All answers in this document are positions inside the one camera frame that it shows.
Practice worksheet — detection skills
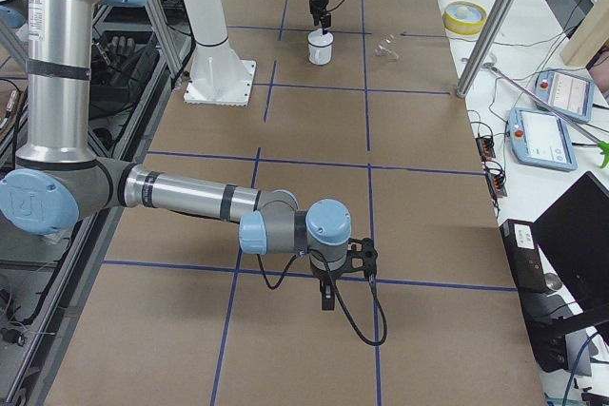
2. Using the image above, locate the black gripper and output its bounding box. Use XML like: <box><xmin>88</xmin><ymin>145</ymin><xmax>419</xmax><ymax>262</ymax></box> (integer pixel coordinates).
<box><xmin>309</xmin><ymin>0</ymin><xmax>331</xmax><ymax>34</ymax></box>
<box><xmin>315</xmin><ymin>269</ymin><xmax>335</xmax><ymax>310</ymax></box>

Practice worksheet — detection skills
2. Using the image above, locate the white cup lid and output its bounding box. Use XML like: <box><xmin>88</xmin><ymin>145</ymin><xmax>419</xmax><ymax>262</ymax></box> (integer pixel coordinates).
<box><xmin>307</xmin><ymin>29</ymin><xmax>334</xmax><ymax>48</ymax></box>

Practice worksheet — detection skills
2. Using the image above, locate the clear plastic funnel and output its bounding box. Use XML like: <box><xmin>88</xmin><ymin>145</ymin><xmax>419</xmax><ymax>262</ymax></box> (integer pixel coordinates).
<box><xmin>374</xmin><ymin>34</ymin><xmax>400</xmax><ymax>62</ymax></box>

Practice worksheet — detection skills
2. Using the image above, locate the white enamel cup blue rim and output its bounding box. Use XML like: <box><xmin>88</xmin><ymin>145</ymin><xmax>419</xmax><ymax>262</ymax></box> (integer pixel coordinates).
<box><xmin>308</xmin><ymin>44</ymin><xmax>333</xmax><ymax>66</ymax></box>

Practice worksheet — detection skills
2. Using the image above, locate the yellow tape roll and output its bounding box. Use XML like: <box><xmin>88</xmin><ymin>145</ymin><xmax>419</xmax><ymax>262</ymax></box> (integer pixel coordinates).
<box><xmin>442</xmin><ymin>1</ymin><xmax>488</xmax><ymax>36</ymax></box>

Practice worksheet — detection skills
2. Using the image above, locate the near orange black adapter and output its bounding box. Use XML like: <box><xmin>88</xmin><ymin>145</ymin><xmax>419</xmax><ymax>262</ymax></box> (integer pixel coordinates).
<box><xmin>485</xmin><ymin>169</ymin><xmax>507</xmax><ymax>198</ymax></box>

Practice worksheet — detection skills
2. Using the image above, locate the orange black adapter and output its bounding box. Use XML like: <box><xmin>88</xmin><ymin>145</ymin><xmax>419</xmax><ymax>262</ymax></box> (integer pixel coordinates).
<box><xmin>476</xmin><ymin>135</ymin><xmax>496</xmax><ymax>162</ymax></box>
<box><xmin>485</xmin><ymin>169</ymin><xmax>507</xmax><ymax>198</ymax></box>

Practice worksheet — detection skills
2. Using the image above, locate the black computer box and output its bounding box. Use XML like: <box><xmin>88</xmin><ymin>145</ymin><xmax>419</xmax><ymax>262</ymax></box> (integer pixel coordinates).
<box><xmin>500</xmin><ymin>219</ymin><xmax>597</xmax><ymax>376</ymax></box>

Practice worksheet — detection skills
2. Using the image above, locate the far orange black adapter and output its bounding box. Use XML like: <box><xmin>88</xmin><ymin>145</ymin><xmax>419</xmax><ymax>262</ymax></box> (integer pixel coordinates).
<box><xmin>476</xmin><ymin>135</ymin><xmax>496</xmax><ymax>162</ymax></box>

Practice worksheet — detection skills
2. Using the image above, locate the near teach pendant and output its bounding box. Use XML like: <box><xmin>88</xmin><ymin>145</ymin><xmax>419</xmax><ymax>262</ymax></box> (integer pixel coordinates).
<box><xmin>508</xmin><ymin>107</ymin><xmax>578</xmax><ymax>171</ymax></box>

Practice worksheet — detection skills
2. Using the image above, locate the teach pendant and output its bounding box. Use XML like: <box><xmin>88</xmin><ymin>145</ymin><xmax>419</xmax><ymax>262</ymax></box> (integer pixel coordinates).
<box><xmin>535</xmin><ymin>69</ymin><xmax>595</xmax><ymax>123</ymax></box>
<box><xmin>508</xmin><ymin>107</ymin><xmax>578</xmax><ymax>171</ymax></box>

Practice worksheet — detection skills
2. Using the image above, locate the black laptop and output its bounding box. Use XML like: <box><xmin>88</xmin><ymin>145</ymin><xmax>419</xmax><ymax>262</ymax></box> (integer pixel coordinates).
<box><xmin>532</xmin><ymin>170</ymin><xmax>609</xmax><ymax>317</ymax></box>

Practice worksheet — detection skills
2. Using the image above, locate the far teach pendant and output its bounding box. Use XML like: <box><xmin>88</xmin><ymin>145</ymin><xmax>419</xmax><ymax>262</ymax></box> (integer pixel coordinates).
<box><xmin>535</xmin><ymin>69</ymin><xmax>595</xmax><ymax>123</ymax></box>

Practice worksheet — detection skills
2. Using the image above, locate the wooden beam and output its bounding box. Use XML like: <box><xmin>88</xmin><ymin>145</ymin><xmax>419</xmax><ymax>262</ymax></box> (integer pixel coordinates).
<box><xmin>560</xmin><ymin>0</ymin><xmax>609</xmax><ymax>67</ymax></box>

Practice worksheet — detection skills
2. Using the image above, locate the metal reacher grabber stick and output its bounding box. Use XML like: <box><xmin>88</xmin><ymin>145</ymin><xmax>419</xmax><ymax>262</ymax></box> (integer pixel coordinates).
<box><xmin>481</xmin><ymin>62</ymin><xmax>608</xmax><ymax>168</ymax></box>

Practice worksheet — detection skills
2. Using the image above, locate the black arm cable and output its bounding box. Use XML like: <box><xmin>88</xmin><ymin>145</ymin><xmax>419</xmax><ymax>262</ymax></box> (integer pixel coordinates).
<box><xmin>256</xmin><ymin>249</ymin><xmax>388</xmax><ymax>346</ymax></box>

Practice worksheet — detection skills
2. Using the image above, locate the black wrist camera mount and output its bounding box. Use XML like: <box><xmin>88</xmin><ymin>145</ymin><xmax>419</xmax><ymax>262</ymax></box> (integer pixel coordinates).
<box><xmin>344</xmin><ymin>238</ymin><xmax>378</xmax><ymax>281</ymax></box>

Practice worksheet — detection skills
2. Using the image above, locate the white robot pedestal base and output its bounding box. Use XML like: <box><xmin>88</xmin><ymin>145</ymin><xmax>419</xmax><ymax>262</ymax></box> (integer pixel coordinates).
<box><xmin>184</xmin><ymin>0</ymin><xmax>256</xmax><ymax>106</ymax></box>

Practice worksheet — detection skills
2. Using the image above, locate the aluminium frame post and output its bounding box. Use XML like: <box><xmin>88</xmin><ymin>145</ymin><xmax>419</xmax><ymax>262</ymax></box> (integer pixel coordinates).
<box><xmin>456</xmin><ymin>0</ymin><xmax>515</xmax><ymax>98</ymax></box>

